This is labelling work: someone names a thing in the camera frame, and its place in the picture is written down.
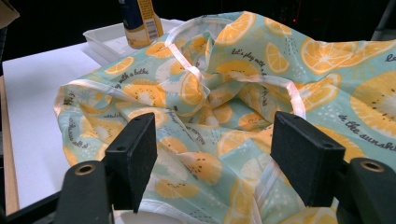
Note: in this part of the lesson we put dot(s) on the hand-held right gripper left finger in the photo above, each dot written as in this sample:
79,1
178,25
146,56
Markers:
134,155

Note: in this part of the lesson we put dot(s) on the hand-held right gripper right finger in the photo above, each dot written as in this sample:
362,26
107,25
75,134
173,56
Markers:
306,158

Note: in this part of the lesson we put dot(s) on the orange print cloth bag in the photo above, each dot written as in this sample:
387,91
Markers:
236,124

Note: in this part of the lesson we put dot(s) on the white plastic tray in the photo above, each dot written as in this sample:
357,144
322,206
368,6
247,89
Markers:
106,40

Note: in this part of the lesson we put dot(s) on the yellow and blue bottle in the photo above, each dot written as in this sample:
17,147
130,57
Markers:
140,18

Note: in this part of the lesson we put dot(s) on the grey metal stand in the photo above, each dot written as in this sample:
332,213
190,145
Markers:
387,21

